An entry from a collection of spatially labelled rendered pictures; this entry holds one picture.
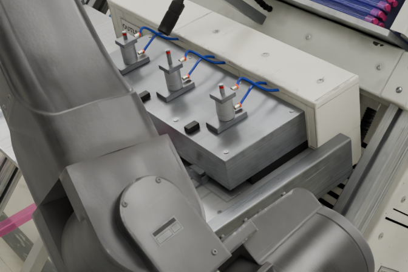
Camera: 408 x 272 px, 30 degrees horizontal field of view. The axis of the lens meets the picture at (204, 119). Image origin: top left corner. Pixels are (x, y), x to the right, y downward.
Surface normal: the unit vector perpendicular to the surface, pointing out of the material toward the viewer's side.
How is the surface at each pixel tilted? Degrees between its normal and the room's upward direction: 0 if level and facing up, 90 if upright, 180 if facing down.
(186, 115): 48
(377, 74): 90
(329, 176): 90
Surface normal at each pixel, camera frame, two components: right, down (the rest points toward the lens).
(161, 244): 0.42, -0.44
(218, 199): -0.15, -0.81
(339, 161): 0.62, 0.37
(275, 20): -0.63, -0.29
